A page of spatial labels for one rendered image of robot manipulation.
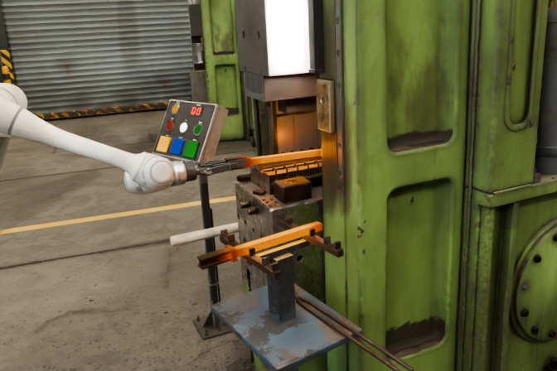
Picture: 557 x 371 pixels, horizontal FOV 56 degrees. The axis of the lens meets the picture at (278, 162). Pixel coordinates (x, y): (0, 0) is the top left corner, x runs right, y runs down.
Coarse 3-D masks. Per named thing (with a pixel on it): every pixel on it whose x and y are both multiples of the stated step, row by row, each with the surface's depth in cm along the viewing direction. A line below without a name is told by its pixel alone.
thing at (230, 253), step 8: (312, 224) 160; (320, 224) 160; (280, 232) 156; (288, 232) 155; (296, 232) 156; (304, 232) 157; (256, 240) 151; (264, 240) 151; (272, 240) 151; (280, 240) 153; (288, 240) 155; (224, 248) 146; (232, 248) 145; (240, 248) 146; (256, 248) 149; (200, 256) 142; (208, 256) 141; (216, 256) 142; (224, 256) 144; (232, 256) 144; (240, 256) 146; (200, 264) 141; (208, 264) 142; (216, 264) 142
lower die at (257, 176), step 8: (288, 160) 220; (296, 160) 216; (320, 160) 211; (256, 168) 208; (280, 168) 203; (288, 168) 204; (296, 168) 204; (304, 168) 203; (312, 168) 204; (320, 168) 205; (256, 176) 209; (264, 176) 201; (272, 176) 197; (280, 176) 199; (288, 176) 200; (296, 176) 202; (256, 184) 211; (264, 184) 202; (312, 184) 205; (320, 184) 207; (272, 192) 199
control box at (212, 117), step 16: (192, 112) 242; (208, 112) 236; (224, 112) 238; (176, 128) 247; (192, 128) 239; (208, 128) 233; (208, 144) 234; (176, 160) 249; (192, 160) 233; (208, 160) 235
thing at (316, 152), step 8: (288, 152) 208; (296, 152) 208; (304, 152) 208; (312, 152) 209; (320, 152) 211; (232, 160) 197; (248, 160) 197; (256, 160) 200; (264, 160) 201; (272, 160) 202; (280, 160) 204; (240, 168) 198
